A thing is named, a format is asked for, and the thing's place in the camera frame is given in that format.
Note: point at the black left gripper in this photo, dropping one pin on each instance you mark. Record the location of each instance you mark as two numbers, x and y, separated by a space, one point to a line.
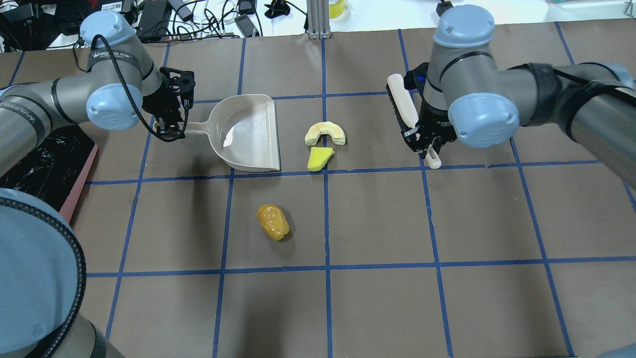
158 103

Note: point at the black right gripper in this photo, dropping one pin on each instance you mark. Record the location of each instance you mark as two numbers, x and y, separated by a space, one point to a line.
434 121

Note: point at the white brush black bristles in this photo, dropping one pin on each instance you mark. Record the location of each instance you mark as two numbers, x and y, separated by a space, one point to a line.
406 114

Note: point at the white plastic dustpan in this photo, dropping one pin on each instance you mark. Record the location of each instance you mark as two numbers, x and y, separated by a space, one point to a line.
242 130

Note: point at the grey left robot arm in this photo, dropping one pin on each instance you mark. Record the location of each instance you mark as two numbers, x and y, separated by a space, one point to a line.
120 88

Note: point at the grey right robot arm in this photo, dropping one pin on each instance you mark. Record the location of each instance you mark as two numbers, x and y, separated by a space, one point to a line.
461 95

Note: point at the pink bin with black bag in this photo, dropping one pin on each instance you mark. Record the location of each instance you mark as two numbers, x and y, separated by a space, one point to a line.
57 170

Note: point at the yellow sponge piece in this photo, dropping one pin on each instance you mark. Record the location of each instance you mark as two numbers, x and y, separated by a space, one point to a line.
319 157

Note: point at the black power brick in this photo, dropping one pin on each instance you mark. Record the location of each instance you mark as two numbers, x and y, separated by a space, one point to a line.
152 21

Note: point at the beige curved bread piece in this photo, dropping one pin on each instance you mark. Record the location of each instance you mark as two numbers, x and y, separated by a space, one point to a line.
326 128

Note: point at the black power adapter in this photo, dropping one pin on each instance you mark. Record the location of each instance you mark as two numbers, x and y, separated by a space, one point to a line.
442 6

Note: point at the yellow tape roll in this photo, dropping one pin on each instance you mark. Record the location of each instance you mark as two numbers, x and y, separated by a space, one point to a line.
337 8

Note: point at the aluminium frame post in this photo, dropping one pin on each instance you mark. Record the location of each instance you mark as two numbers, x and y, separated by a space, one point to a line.
318 19

